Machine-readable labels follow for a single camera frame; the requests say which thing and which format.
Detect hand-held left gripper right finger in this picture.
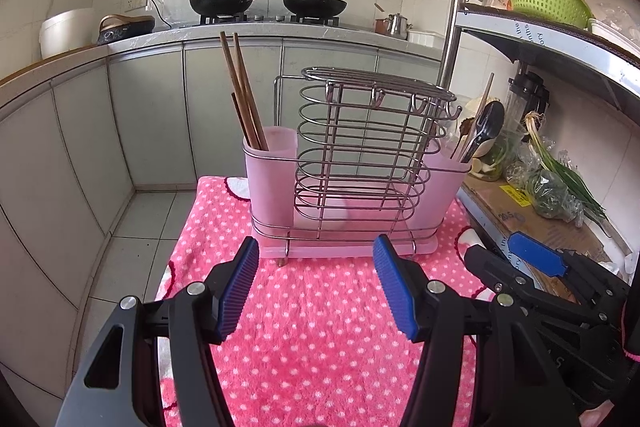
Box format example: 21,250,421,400
372,234,581,427

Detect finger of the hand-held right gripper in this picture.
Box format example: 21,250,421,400
507,231,632,308
465,244,596,324

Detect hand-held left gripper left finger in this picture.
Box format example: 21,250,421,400
55,236,261,427

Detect pink plastic cup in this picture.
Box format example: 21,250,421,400
425,146,472,233
243,126,298,233

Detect black spoon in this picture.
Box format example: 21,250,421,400
460,101,506,164

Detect dark wooden chopstick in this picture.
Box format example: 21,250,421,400
230,93,255,152
234,96,257,152

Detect metal wire utensil rack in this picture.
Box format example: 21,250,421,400
242,67,473,265

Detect person's right hand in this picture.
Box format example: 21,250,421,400
580,399,618,427

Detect plastic bag of greens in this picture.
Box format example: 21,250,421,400
507,147,583,220

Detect pink plastic drip tray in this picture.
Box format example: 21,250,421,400
251,227,438,260

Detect cardboard box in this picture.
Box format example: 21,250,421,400
457,179,631,278

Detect pink polka-dot towel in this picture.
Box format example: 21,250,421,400
155,175,501,427

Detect green onions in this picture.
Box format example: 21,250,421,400
522,112,611,228

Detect clear plastic bowl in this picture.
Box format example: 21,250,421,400
462,127,521,182

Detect napa cabbage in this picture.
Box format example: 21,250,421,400
462,96,503,160

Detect black blender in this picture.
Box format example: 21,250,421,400
505,72,551,132

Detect grey kitchen base cabinets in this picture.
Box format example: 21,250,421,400
0,19,451,358

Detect metal storage shelf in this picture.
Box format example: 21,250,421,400
435,0,640,268

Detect white plastic box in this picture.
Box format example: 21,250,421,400
587,18,640,45

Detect white rectangular dish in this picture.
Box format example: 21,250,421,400
407,31,446,48

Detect steel kettle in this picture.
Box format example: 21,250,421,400
387,13,413,40

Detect small brown pot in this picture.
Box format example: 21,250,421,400
374,3,393,34

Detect gas stove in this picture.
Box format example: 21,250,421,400
200,11,341,28

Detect white rice cooker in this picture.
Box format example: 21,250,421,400
39,8,98,60

